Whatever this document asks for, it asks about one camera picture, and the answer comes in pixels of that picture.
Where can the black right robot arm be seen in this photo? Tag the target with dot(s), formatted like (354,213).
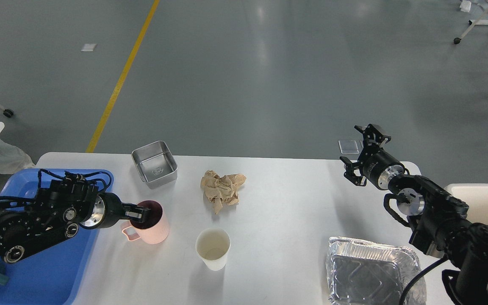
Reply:
(437,219)

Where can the pink mug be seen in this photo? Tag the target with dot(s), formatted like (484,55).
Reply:
(153,230)

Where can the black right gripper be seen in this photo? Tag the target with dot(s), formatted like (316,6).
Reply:
(375,164)

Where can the crumpled brown paper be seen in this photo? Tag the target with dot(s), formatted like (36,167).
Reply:
(222,191)

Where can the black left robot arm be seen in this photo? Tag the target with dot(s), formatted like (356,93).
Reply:
(62,205)

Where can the blue plastic tray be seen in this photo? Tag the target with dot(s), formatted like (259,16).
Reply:
(52,276)

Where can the square stainless steel container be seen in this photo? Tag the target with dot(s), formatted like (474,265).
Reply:
(155,164)

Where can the person in black sweater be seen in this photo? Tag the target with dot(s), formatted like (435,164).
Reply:
(13,159)

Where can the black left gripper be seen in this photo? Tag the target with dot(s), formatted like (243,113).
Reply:
(108,209)

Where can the aluminium foil tray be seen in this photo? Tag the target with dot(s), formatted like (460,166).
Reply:
(362,272)

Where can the white paper cup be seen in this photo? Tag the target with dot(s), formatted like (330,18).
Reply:
(212,246)

